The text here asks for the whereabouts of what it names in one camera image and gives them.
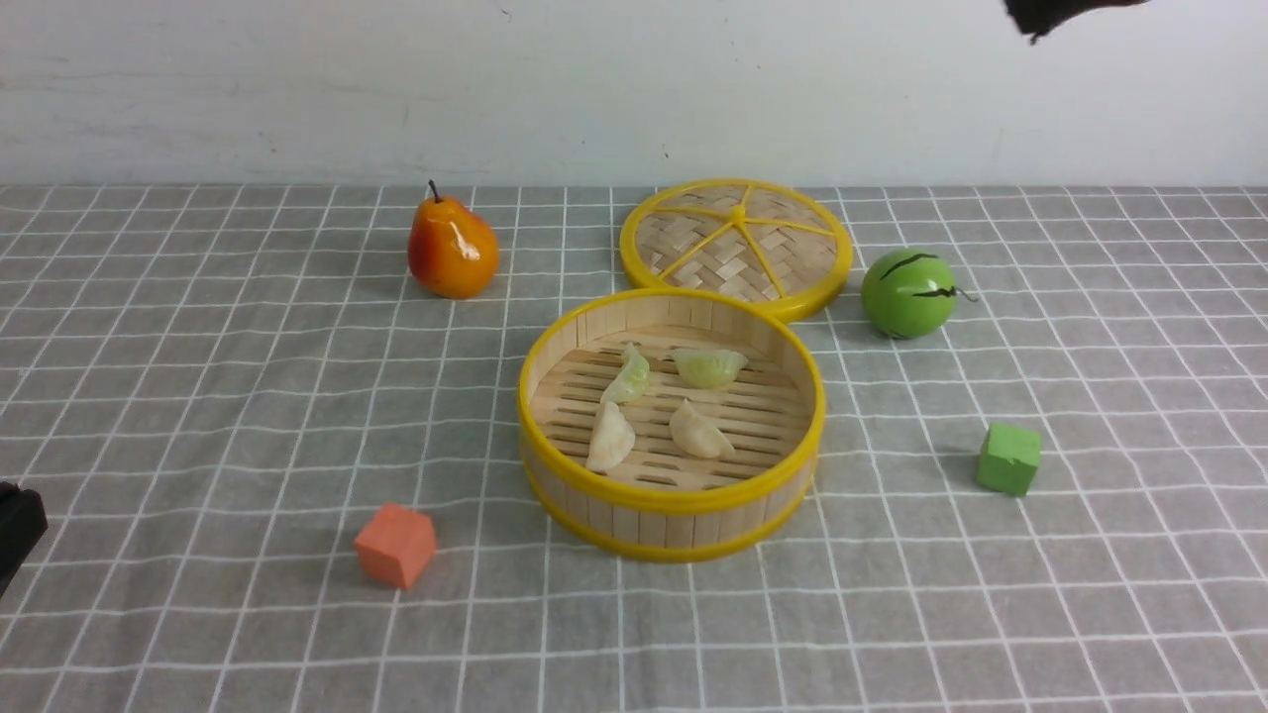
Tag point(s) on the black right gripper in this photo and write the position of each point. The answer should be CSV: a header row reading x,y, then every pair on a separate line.
x,y
1036,19

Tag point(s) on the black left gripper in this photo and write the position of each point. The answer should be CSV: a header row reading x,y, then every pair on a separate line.
x,y
23,522

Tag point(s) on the yellow-green dumpling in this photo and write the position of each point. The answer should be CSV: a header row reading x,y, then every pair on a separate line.
x,y
708,370

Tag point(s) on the white dumpling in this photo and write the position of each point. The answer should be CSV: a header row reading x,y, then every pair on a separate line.
x,y
698,436
611,440

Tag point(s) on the green-tinted dumpling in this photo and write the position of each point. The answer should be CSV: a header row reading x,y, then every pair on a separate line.
x,y
632,380

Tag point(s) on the bamboo steamer lid yellow rim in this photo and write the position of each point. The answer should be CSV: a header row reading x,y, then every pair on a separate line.
x,y
775,248

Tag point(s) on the bamboo steamer tray yellow rim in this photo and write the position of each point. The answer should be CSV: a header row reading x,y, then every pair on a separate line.
x,y
661,503

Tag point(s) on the grey checkered tablecloth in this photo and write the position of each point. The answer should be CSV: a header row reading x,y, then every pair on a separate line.
x,y
215,387

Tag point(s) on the green toy watermelon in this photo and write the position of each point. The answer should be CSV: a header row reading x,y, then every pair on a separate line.
x,y
909,293

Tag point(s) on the orange cube block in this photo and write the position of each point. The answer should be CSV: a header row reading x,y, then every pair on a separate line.
x,y
396,545

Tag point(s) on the green cube block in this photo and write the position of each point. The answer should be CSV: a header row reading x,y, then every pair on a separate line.
x,y
1009,458

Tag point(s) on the orange toy pear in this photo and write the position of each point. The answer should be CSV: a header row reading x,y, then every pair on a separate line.
x,y
451,251

